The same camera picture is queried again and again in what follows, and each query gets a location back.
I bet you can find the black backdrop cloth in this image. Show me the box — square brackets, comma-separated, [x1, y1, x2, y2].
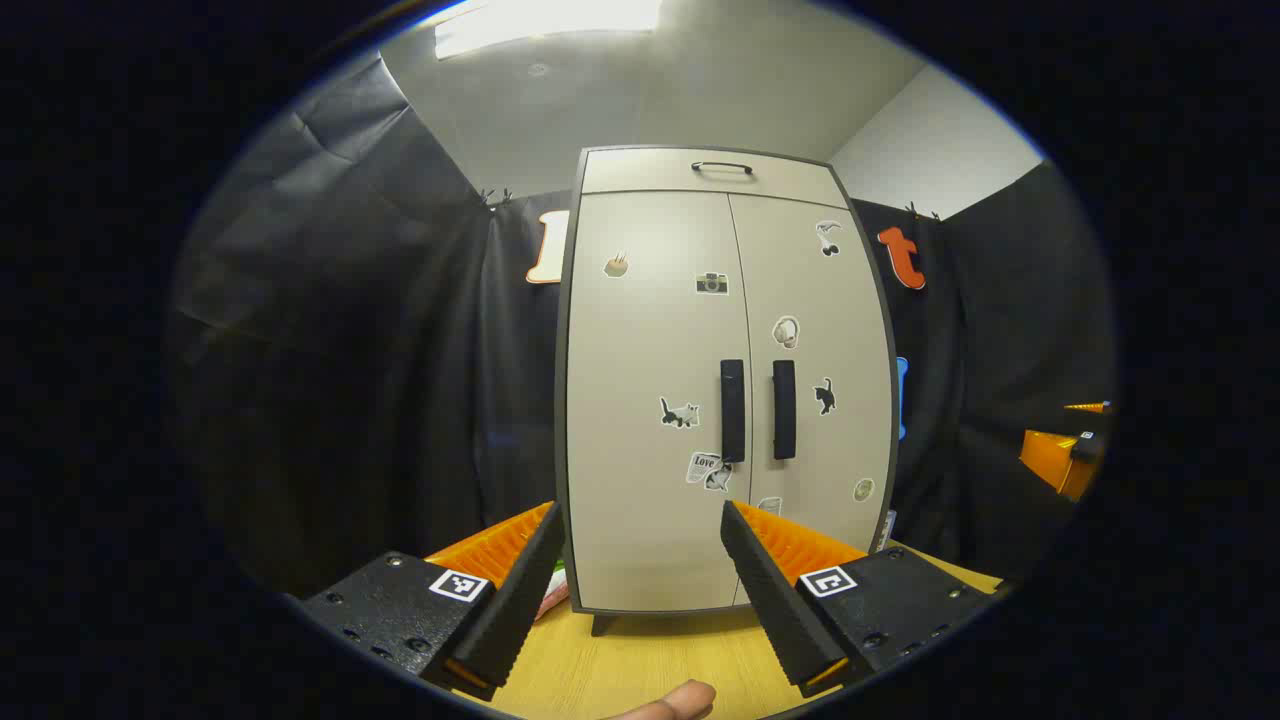
[170, 55, 1116, 601]

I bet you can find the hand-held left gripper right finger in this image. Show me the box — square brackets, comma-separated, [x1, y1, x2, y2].
[720, 500, 1001, 699]

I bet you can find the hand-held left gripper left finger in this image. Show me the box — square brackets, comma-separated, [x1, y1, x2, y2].
[300, 500, 566, 701]

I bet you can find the black cabinet door handle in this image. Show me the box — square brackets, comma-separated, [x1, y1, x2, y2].
[720, 359, 747, 464]
[771, 359, 798, 461]

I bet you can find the beige cabinet drawer front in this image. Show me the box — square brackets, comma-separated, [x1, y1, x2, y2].
[581, 148, 849, 209]

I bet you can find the beige double-door shoe cabinet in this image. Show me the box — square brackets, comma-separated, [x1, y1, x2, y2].
[555, 145, 901, 637]

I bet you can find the ceiling light panel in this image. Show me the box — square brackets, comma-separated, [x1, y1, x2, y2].
[433, 0, 663, 59]

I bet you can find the beige shoe cabinet door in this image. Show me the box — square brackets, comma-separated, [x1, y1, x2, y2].
[728, 193, 894, 606]
[566, 190, 753, 613]

